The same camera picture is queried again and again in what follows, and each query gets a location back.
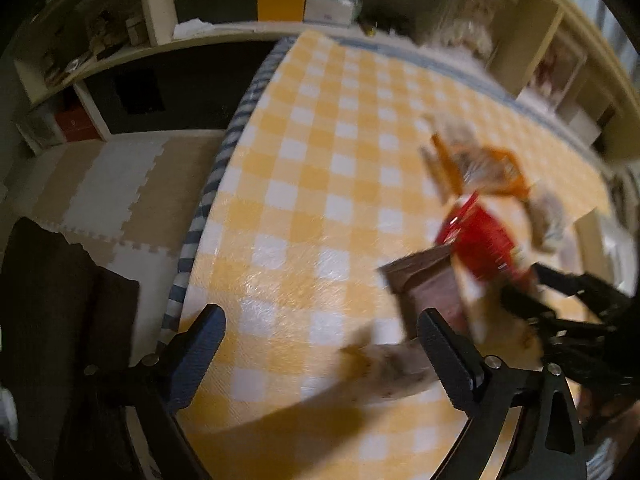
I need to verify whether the dark green box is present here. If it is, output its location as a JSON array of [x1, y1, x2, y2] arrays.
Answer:
[[174, 0, 260, 25]]

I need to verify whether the red box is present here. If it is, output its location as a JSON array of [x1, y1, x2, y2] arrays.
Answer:
[[54, 105, 101, 141]]

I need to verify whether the clear case with white doll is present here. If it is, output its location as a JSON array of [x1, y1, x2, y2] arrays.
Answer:
[[412, 0, 506, 58]]

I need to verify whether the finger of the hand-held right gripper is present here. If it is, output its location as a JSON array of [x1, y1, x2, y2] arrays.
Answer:
[[500, 285, 616, 338], [535, 262, 631, 311]]

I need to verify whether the red snack packet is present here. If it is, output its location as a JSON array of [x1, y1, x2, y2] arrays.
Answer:
[[436, 192, 533, 291]]

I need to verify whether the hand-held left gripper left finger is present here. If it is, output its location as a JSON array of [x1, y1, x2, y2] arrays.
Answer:
[[82, 304, 228, 480]]

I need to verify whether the orange snack packet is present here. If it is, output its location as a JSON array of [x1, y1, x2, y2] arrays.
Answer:
[[420, 132, 531, 201]]

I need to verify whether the foam puzzle floor mat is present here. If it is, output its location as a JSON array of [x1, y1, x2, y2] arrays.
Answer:
[[0, 130, 226, 301]]

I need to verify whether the long wooden shelf unit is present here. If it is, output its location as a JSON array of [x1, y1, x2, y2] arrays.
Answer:
[[10, 0, 636, 156]]

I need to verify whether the clear case with red doll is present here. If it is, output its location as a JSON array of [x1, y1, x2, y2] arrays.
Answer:
[[525, 35, 588, 106]]

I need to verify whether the yellow checked tablecloth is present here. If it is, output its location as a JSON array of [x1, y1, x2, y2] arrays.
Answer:
[[177, 30, 618, 480]]

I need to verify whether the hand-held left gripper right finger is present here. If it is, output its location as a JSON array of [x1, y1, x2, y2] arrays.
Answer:
[[417, 308, 586, 480]]

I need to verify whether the small white box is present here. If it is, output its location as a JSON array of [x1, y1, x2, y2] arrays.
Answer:
[[567, 107, 601, 146]]

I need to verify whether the dark brown bag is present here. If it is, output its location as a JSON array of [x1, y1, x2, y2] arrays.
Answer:
[[0, 217, 141, 480]]

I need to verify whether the white panda print packet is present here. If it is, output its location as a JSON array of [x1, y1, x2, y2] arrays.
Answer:
[[527, 192, 568, 253]]

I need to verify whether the yellow box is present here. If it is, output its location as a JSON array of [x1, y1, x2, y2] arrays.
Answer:
[[256, 0, 307, 22]]

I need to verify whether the white tissue box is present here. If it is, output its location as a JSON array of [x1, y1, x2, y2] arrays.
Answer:
[[305, 0, 363, 23]]

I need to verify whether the white paper sheet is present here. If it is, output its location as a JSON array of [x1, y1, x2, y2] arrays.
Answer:
[[172, 19, 216, 40]]

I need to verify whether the small clear brown snack packet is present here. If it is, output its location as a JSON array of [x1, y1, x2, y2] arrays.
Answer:
[[340, 327, 443, 401]]

